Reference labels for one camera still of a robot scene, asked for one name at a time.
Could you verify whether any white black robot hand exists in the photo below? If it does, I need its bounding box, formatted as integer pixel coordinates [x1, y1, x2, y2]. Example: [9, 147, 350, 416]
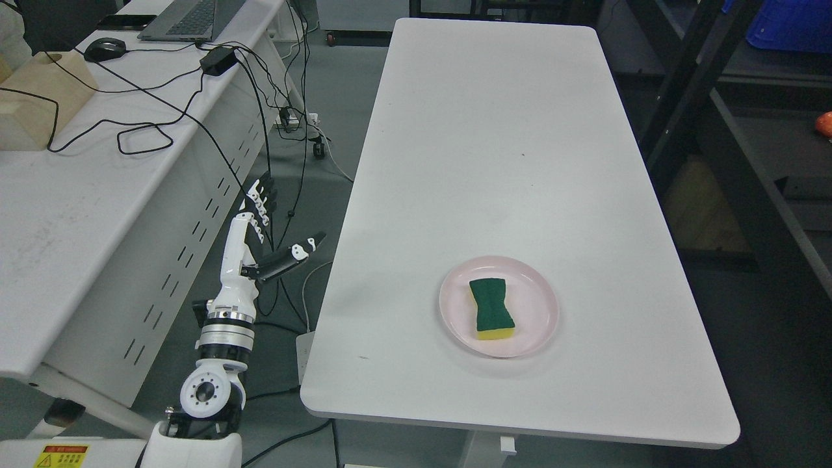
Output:
[205, 172, 326, 320]

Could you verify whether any green yellow sponge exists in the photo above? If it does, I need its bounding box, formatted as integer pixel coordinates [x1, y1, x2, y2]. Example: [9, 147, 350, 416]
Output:
[469, 278, 516, 341]

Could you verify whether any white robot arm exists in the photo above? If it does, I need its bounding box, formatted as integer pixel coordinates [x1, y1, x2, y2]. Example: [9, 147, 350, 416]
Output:
[138, 308, 254, 467]

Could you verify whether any dark metal shelf rack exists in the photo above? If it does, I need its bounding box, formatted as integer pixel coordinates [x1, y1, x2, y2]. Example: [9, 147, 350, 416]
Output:
[607, 1, 830, 304]

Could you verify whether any white power strip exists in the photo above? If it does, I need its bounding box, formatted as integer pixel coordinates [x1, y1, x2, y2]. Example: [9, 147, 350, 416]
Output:
[295, 331, 315, 385]

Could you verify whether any white side desk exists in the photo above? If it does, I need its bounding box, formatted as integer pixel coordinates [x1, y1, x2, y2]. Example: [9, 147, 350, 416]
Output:
[2, 31, 274, 439]

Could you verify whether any black power adapter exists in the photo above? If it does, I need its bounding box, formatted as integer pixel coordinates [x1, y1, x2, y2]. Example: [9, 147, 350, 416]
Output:
[200, 45, 238, 77]

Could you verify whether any grey laptop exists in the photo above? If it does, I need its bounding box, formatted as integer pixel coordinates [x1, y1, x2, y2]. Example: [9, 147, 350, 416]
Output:
[137, 1, 246, 42]

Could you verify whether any black computer mouse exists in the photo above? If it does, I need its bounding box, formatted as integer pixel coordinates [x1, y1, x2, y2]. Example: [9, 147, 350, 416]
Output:
[83, 36, 128, 63]

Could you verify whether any beige cardboard box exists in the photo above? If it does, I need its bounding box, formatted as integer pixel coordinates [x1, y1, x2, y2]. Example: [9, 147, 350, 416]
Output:
[1, 51, 98, 151]

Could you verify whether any white work table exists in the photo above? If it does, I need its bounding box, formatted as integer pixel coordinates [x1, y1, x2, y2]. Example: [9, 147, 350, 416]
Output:
[300, 18, 740, 449]

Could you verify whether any pink round plate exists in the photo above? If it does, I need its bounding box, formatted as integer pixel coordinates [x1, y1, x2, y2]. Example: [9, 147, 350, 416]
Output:
[439, 255, 560, 359]

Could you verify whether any black smartphone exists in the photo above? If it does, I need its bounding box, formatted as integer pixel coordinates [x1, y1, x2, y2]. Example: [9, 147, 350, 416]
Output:
[96, 14, 157, 31]

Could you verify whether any orange toy object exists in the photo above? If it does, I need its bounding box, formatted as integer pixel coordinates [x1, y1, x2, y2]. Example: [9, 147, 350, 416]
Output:
[814, 110, 832, 139]

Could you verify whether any blue plastic bin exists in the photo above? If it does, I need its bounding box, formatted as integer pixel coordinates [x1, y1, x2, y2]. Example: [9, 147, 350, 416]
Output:
[746, 1, 831, 54]

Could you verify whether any black looped cable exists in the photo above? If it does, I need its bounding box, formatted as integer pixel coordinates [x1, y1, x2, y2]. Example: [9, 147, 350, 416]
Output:
[0, 49, 222, 155]

